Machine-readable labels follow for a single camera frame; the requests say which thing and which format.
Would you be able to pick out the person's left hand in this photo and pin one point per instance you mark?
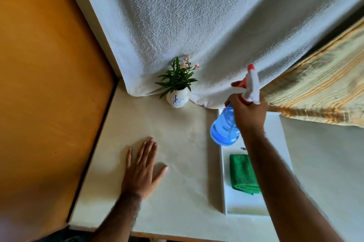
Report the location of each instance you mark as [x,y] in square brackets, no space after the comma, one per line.
[140,173]

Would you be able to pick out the person's right hand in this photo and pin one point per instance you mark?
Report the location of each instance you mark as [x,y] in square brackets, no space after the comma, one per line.
[248,114]

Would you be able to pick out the person's left middle finger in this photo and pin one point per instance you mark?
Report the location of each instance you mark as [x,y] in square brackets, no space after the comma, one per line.
[146,151]

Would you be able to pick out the person's left thumb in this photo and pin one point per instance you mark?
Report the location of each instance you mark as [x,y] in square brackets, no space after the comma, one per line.
[160,173]

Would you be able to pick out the person's right fingers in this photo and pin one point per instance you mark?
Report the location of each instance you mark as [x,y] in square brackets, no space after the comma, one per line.
[233,100]

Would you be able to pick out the person's left little finger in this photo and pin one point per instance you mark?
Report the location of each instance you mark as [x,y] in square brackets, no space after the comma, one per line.
[129,157]

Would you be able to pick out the blue spray bottle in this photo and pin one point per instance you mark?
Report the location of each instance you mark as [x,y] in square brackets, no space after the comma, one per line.
[227,119]

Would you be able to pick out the person's right forearm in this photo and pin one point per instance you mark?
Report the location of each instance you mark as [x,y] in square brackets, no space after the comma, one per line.
[281,187]

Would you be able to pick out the person's left forearm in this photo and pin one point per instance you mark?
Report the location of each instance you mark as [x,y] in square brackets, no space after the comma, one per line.
[116,219]

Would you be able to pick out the small potted plant white vase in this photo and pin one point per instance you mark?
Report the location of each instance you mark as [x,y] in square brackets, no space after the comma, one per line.
[178,84]

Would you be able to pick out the white tray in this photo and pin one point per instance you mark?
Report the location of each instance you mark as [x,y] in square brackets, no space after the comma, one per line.
[250,165]

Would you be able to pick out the white textured towel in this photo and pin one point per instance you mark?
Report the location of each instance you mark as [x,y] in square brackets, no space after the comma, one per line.
[216,28]

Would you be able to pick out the green microfiber cloth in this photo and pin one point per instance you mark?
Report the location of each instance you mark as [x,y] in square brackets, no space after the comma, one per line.
[243,174]

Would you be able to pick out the yellow striped cloth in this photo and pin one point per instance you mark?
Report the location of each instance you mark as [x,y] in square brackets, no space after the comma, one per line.
[321,85]

